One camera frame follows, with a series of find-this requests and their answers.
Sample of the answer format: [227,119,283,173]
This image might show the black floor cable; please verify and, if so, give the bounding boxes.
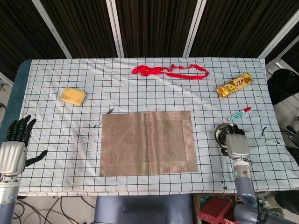
[14,195,94,224]

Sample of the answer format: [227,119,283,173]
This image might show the red box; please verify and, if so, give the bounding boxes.
[198,196,239,224]

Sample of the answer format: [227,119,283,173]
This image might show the grey-blue robot torso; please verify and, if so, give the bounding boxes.
[93,195,194,224]

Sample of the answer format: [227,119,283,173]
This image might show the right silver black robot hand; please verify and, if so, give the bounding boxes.
[221,123,250,161]

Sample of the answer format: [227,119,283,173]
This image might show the yellow sponge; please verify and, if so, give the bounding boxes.
[60,87,86,107]

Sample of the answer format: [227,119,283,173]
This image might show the black ballpoint pen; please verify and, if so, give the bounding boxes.
[93,108,115,128]

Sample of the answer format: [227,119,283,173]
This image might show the white partition post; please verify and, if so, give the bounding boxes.
[106,0,124,58]
[31,0,72,59]
[183,0,207,58]
[258,14,299,59]

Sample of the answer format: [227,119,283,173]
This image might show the black chair back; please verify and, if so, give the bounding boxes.
[267,69,299,105]

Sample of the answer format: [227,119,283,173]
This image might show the stainless steel bowl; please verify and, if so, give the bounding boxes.
[214,123,232,150]

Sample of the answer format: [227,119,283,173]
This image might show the white checkered tablecloth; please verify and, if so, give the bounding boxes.
[0,57,299,196]

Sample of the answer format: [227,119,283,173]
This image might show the black metal frame piece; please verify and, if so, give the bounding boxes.
[280,125,299,149]

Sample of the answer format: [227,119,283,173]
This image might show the red ribbon strap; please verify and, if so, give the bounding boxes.
[132,63,210,80]

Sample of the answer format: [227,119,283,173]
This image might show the green marker with red cap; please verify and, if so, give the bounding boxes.
[226,107,251,122]

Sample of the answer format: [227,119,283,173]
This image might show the green patterned cloth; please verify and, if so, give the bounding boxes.
[256,198,285,217]

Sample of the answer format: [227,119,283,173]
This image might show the brown woven placemat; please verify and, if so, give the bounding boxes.
[99,111,199,177]

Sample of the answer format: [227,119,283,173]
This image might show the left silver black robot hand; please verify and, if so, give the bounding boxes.
[0,115,49,176]

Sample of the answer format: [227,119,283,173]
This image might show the gold snack package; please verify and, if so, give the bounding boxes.
[216,72,254,99]

